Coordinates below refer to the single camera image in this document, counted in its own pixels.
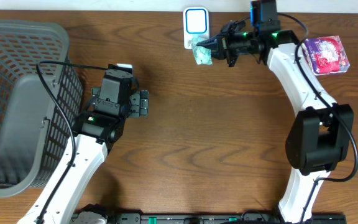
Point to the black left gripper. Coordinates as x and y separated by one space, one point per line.
143 103

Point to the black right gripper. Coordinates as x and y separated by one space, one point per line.
221 43

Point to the green snack packet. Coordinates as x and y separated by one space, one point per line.
202 55

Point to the red purple tissue pack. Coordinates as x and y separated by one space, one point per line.
325 55

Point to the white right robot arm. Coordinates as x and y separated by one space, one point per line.
320 146

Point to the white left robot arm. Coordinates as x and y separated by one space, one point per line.
92 136

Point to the white barcode scanner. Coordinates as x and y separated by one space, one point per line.
195 23

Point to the grey plastic basket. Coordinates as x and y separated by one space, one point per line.
38 92

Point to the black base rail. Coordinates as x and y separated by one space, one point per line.
98 214

